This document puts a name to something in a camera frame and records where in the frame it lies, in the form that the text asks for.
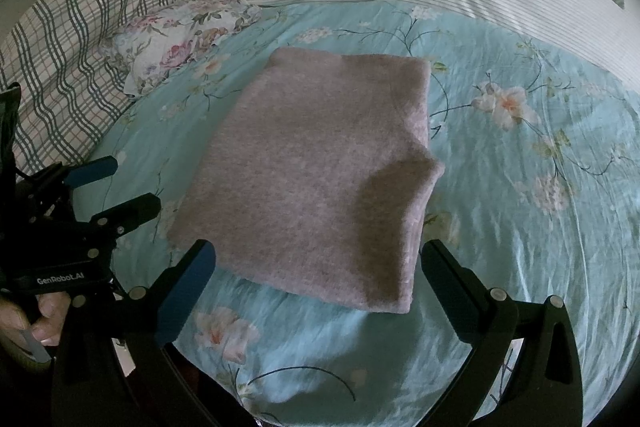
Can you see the plaid quilt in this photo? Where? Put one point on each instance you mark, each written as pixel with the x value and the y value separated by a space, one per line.
pixel 75 32

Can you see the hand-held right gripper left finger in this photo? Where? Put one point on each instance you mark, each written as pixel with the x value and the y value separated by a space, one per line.
pixel 182 297

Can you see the pink knit sweater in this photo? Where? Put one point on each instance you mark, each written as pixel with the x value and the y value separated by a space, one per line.
pixel 310 167

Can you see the light blue floral bed sheet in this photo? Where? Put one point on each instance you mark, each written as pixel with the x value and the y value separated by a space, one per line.
pixel 525 257

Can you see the floral pillow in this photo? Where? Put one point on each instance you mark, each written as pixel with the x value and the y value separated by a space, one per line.
pixel 170 42

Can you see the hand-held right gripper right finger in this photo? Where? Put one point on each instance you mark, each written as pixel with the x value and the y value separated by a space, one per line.
pixel 447 297

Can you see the person's left hand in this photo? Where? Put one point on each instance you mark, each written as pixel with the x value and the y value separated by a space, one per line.
pixel 50 307

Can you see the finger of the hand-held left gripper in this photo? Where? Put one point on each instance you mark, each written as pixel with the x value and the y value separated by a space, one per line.
pixel 95 172
pixel 132 212

